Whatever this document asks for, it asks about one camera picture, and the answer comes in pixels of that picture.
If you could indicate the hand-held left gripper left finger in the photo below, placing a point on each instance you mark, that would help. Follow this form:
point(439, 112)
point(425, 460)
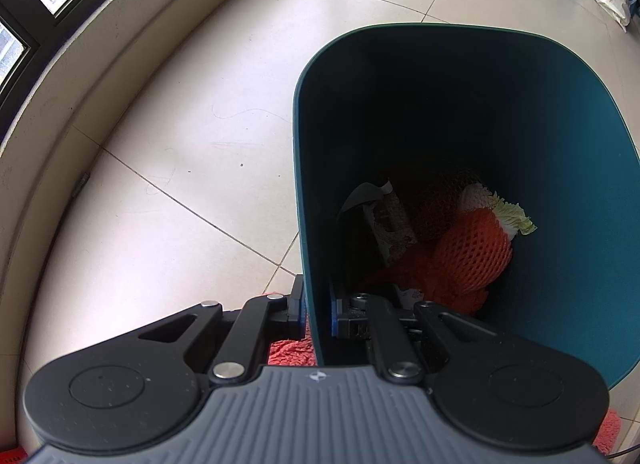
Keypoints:
point(299, 311)

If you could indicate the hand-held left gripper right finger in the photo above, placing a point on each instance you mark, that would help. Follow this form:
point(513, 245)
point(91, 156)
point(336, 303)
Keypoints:
point(333, 316)

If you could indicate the orange mesh net bag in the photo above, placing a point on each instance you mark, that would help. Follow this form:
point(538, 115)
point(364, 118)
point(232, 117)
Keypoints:
point(425, 274)

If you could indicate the white purple snack wrapper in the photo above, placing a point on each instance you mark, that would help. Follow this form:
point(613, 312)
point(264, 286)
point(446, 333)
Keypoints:
point(387, 224)

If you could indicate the orange foam fruit net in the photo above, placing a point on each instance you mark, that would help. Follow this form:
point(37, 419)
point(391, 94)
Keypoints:
point(472, 249)

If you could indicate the brown mesh net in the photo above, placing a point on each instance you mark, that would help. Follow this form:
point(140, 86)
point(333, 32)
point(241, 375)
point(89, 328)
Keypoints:
point(440, 204)

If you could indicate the napa cabbage leaf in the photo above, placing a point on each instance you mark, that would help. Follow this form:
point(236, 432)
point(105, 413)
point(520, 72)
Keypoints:
point(505, 211)

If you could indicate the dark teal trash bin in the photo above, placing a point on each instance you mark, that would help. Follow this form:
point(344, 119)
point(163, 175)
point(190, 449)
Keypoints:
point(450, 108)

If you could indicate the red floor mat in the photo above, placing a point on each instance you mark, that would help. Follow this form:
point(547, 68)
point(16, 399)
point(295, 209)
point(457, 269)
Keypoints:
point(290, 353)

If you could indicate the black window frame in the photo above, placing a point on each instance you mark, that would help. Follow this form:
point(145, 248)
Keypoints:
point(30, 33)

